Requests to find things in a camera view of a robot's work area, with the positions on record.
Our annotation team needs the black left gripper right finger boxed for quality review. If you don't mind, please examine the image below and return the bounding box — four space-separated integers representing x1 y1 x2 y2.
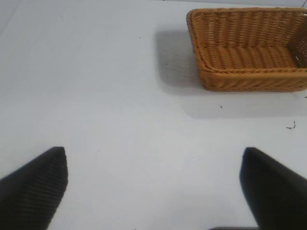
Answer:
239 147 307 230

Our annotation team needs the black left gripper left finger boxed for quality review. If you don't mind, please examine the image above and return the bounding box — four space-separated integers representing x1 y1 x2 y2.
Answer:
0 146 69 230

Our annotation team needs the brown woven wicker basket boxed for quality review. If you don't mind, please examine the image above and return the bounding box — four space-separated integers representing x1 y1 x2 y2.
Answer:
186 7 307 92

